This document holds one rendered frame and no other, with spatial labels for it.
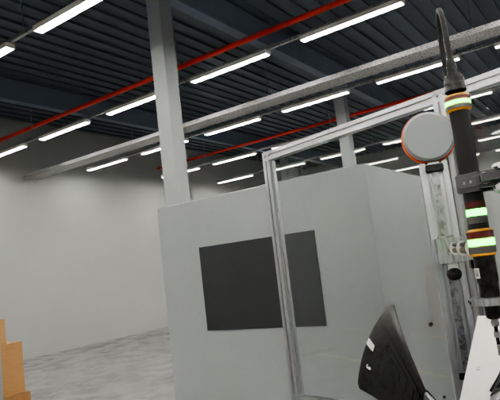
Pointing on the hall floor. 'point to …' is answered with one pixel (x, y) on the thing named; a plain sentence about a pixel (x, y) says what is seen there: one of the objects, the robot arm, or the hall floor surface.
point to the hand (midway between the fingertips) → (474, 182)
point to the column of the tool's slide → (447, 271)
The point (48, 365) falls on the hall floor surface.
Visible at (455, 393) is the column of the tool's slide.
